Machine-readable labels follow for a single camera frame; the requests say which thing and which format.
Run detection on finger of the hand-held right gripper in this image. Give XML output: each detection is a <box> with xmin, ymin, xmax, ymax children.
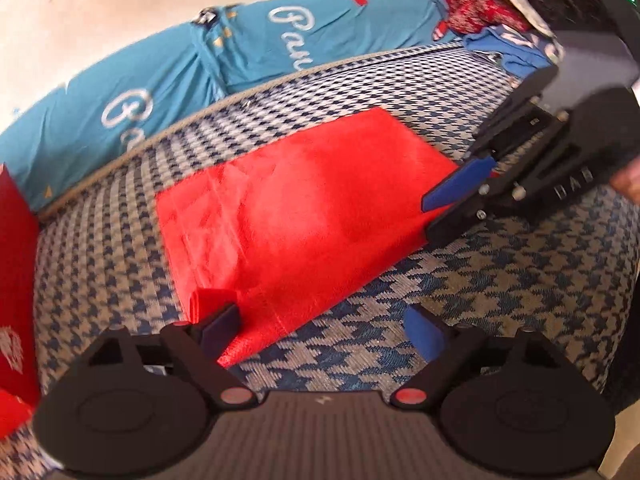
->
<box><xmin>425</xmin><ymin>200</ymin><xmax>493</xmax><ymax>247</ymax></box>
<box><xmin>420</xmin><ymin>156</ymin><xmax>498</xmax><ymax>212</ymax></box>

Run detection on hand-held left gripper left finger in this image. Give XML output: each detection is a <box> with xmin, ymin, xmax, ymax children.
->
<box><xmin>85</xmin><ymin>302</ymin><xmax>258</xmax><ymax>409</ymax></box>

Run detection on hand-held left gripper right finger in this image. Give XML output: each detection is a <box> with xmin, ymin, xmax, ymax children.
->
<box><xmin>390</xmin><ymin>304</ymin><xmax>571</xmax><ymax>407</ymax></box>

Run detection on red shopping bag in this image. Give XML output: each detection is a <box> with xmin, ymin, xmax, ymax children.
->
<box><xmin>154</xmin><ymin>106</ymin><xmax>461</xmax><ymax>368</ymax></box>

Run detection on red cardboard shoe box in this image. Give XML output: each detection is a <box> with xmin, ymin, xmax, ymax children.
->
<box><xmin>0</xmin><ymin>162</ymin><xmax>43</xmax><ymax>441</ymax></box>

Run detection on person's right hand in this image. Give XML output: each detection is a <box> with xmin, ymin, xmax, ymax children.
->
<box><xmin>612</xmin><ymin>157</ymin><xmax>640</xmax><ymax>198</ymax></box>

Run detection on blue garment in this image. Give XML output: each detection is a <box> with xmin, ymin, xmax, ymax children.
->
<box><xmin>462</xmin><ymin>25</ymin><xmax>561</xmax><ymax>73</ymax></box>

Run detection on red floral cloth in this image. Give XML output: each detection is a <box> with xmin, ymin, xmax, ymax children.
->
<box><xmin>441</xmin><ymin>0</ymin><xmax>531</xmax><ymax>33</ymax></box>

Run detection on blue printed bolster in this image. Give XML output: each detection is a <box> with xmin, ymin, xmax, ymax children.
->
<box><xmin>0</xmin><ymin>0</ymin><xmax>451</xmax><ymax>211</ymax></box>

